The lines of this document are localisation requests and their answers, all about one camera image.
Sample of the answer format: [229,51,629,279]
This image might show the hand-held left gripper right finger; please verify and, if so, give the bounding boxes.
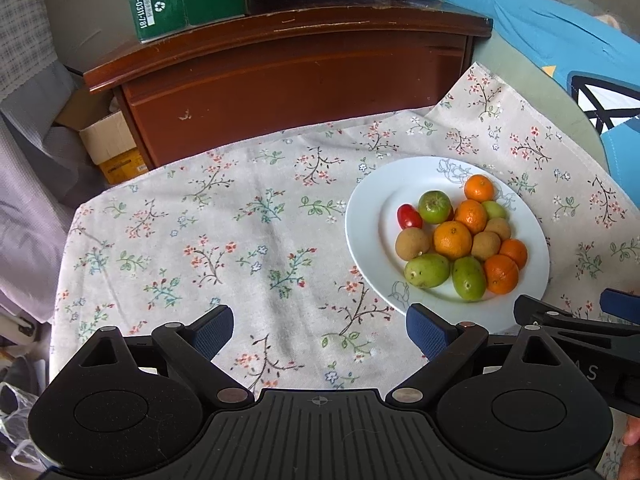
[385,302,563,408]

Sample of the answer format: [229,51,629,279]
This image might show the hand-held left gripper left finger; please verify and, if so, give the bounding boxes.
[75,305,253,408]

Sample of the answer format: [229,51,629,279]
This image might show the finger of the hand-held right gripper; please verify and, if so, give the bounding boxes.
[600,288,640,322]
[514,294,640,341]

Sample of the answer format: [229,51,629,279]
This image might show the oval green jujube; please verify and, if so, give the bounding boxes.
[404,253,451,289]
[452,256,487,302]

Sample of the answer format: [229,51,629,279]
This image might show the white plate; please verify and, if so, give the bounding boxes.
[345,156,551,333]

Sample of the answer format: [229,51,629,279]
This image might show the brown longan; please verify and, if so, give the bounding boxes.
[395,227,432,262]
[471,230,502,262]
[484,217,512,241]

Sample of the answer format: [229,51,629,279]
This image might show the large tangerine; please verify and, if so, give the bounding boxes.
[433,221,473,260]

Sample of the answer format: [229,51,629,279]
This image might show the red cherry tomato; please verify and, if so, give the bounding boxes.
[397,203,423,230]

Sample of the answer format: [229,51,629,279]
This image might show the round green jujube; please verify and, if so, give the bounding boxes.
[418,190,453,225]

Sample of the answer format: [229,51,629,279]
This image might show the person's right hand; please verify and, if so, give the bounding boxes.
[621,415,640,448]

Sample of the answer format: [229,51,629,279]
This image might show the floral tablecloth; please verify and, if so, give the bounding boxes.
[47,62,640,480]

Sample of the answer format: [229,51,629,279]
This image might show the purple checked cloth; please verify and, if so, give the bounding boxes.
[0,0,108,323]

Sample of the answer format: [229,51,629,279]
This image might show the clear plastic bag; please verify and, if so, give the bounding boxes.
[0,382,46,466]

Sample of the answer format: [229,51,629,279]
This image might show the cardboard box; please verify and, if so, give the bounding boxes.
[54,87,151,186]

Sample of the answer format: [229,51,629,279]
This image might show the sage green sheet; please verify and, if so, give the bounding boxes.
[472,25,608,171]

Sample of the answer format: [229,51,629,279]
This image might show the brown wooden cabinet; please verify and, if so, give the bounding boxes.
[82,0,495,171]

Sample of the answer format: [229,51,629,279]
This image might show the grey cloth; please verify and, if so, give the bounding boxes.
[0,60,81,126]

